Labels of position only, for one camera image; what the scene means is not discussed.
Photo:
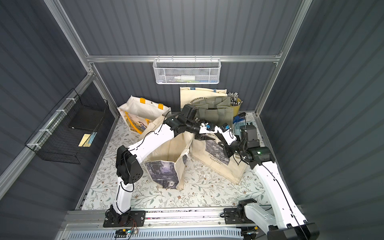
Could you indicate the white wire mesh basket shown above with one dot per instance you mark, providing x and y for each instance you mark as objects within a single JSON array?
[{"x": 206, "y": 70}]

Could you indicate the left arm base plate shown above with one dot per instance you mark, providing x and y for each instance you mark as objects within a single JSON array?
[{"x": 131, "y": 219}]

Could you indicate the blue stapler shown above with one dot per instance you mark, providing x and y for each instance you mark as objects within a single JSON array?
[{"x": 240, "y": 117}]

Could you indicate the yellow pen holder cup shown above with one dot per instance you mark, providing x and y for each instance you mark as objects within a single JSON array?
[{"x": 235, "y": 102}]

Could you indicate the cream canvas bag painting print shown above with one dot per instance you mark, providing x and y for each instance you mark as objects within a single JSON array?
[{"x": 211, "y": 153}]

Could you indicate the yellow sticky note pad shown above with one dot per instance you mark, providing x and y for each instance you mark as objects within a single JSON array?
[{"x": 85, "y": 141}]

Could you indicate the open cream canvas bag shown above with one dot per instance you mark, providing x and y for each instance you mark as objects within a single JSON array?
[{"x": 166, "y": 165}]

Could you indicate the small green circuit board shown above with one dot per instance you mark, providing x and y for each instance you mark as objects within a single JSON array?
[{"x": 123, "y": 234}]

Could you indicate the white bottle in basket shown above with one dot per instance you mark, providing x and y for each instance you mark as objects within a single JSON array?
[{"x": 185, "y": 78}]

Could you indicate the white tote bag yellow handles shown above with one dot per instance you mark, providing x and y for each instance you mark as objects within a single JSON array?
[{"x": 139, "y": 112}]

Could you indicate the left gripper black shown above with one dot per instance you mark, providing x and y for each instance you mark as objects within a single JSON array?
[{"x": 195, "y": 126}]

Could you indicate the black notebook in basket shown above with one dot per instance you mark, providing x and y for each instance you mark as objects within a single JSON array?
[{"x": 86, "y": 119}]

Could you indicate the light blue calculator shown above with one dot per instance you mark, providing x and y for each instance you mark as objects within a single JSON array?
[{"x": 239, "y": 127}]

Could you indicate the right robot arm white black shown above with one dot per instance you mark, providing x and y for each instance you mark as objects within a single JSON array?
[{"x": 286, "y": 222}]

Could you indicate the floral table mat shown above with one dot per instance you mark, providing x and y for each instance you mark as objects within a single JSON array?
[{"x": 202, "y": 187}]

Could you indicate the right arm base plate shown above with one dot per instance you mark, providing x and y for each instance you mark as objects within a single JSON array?
[{"x": 231, "y": 216}]

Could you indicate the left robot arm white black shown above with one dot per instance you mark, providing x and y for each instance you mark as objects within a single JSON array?
[{"x": 128, "y": 160}]

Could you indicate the black wire wall basket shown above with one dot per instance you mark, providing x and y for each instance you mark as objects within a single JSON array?
[{"x": 56, "y": 142}]

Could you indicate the cream tote bag black lettering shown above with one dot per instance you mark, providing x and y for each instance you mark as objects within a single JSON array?
[{"x": 189, "y": 95}]

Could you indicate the olive green tote bag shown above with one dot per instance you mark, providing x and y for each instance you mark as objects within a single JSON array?
[{"x": 216, "y": 110}]

